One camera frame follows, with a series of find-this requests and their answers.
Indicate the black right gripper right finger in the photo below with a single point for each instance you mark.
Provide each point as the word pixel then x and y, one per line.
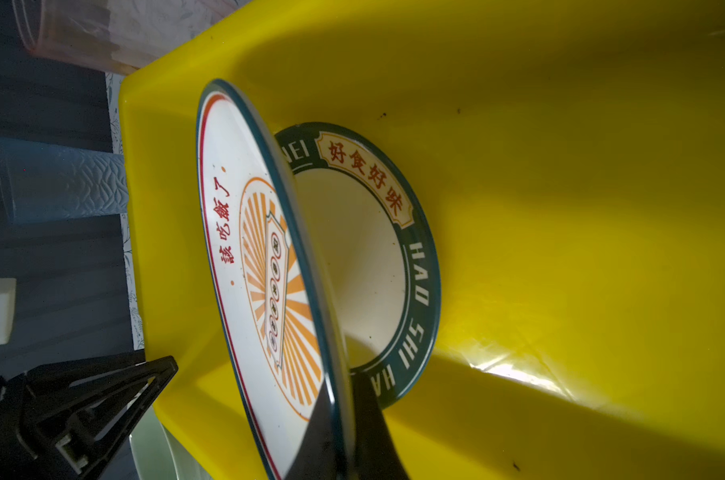
pixel 376 456

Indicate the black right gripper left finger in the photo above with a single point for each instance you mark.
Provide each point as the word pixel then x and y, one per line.
pixel 316 458

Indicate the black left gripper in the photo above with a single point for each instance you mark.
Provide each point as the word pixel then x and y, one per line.
pixel 68 420

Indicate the orange sunburst plate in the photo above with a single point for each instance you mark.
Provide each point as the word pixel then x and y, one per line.
pixel 282 341

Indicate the green rim Hao Wei plate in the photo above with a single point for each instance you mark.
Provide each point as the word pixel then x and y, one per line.
pixel 378 249

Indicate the yellow plastic bin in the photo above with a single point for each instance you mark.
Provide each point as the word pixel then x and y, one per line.
pixel 570 160

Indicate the light green bowl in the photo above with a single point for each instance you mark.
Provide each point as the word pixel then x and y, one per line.
pixel 159 455

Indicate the blue plastic cup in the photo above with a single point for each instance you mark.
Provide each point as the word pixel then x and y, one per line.
pixel 43 182

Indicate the pink plastic cup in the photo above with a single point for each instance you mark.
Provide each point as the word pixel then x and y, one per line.
pixel 114 36

